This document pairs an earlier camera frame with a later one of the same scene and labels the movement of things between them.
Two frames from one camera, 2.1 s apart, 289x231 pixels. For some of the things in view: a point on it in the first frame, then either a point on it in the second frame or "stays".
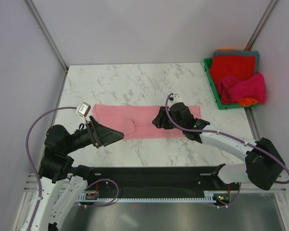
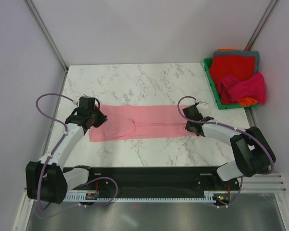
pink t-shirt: (135, 121) stays
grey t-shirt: (244, 53) stays
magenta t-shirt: (231, 88) stays
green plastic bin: (216, 92) stays
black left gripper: (106, 135) -> (102, 120)
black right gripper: (158, 120) -> (187, 126)
